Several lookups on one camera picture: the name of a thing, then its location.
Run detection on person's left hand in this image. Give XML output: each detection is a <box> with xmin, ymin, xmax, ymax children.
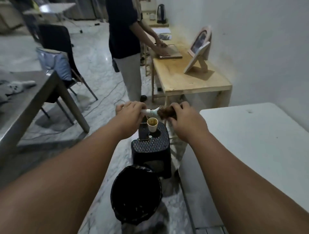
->
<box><xmin>115</xmin><ymin>101</ymin><xmax>147</xmax><ymax>139</ymax></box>

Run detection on person's right hand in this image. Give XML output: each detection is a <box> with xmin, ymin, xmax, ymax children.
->
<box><xmin>168</xmin><ymin>101</ymin><xmax>209</xmax><ymax>143</ymax></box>

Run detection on white handled peeler tool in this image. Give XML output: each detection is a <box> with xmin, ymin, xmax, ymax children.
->
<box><xmin>141</xmin><ymin>107</ymin><xmax>160</xmax><ymax>117</ymax></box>

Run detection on person's right forearm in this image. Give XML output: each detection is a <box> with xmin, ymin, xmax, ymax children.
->
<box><xmin>186</xmin><ymin>128</ymin><xmax>309</xmax><ymax>234</ymax></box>

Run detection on person's left forearm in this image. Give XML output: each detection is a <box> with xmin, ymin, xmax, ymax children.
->
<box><xmin>0</xmin><ymin>119</ymin><xmax>136</xmax><ymax>234</ymax></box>

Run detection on white paper cup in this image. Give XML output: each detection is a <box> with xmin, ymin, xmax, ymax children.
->
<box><xmin>147</xmin><ymin>117</ymin><xmax>159</xmax><ymax>133</ymax></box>

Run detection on black smartphone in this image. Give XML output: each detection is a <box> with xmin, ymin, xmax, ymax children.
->
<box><xmin>138</xmin><ymin>123</ymin><xmax>150</xmax><ymax>142</ymax></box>

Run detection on light wooden table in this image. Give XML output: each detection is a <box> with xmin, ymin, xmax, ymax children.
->
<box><xmin>141</xmin><ymin>20</ymin><xmax>233</xmax><ymax>109</ymax></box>

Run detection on black plastic stool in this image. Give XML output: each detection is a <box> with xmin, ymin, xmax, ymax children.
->
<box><xmin>131</xmin><ymin>121</ymin><xmax>172</xmax><ymax>179</ymax></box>

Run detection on wooden tray board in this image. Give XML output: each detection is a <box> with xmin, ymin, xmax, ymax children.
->
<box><xmin>156</xmin><ymin>44</ymin><xmax>183</xmax><ymax>59</ymax></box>

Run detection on white folding table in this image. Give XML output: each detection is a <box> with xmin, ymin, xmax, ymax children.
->
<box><xmin>180</xmin><ymin>102</ymin><xmax>309</xmax><ymax>234</ymax></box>

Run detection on blue grey bag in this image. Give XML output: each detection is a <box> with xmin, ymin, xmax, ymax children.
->
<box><xmin>36</xmin><ymin>47</ymin><xmax>73</xmax><ymax>81</ymax></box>

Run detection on black trash bin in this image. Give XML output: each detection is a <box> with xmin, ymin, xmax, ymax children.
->
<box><xmin>110</xmin><ymin>165</ymin><xmax>163</xmax><ymax>225</ymax></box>

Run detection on black electric kettle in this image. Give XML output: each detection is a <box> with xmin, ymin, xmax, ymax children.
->
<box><xmin>156</xmin><ymin>4</ymin><xmax>167</xmax><ymax>24</ymax></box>

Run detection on black chair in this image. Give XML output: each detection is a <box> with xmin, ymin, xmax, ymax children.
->
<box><xmin>38</xmin><ymin>24</ymin><xmax>98</xmax><ymax>102</ymax></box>

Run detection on grey steel table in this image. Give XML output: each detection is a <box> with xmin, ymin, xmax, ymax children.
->
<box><xmin>0</xmin><ymin>70</ymin><xmax>90</xmax><ymax>167</ymax></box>

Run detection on white game controller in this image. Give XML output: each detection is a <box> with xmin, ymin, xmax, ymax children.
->
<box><xmin>7</xmin><ymin>80</ymin><xmax>37</xmax><ymax>95</ymax></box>

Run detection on white standing frame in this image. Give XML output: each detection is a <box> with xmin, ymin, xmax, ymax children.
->
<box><xmin>184</xmin><ymin>41</ymin><xmax>211</xmax><ymax>74</ymax></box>

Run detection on pink arched frame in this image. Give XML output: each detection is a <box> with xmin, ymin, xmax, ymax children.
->
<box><xmin>188</xmin><ymin>25</ymin><xmax>213</xmax><ymax>61</ymax></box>

